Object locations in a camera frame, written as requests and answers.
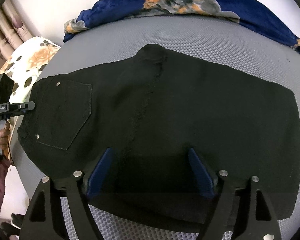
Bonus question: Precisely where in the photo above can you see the black denim pants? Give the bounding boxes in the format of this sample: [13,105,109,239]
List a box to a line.
[18,44,300,231]

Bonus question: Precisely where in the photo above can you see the floral white orange pillow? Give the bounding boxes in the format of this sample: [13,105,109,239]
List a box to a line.
[0,36,61,160]

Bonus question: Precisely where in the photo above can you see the beige curtain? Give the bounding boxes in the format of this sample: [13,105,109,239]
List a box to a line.
[0,0,33,71]

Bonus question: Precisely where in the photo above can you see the person's left hand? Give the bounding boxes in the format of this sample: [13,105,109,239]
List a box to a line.
[0,121,11,150]

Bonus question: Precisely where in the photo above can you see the blue floral blanket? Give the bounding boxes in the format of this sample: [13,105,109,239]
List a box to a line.
[63,0,300,54]

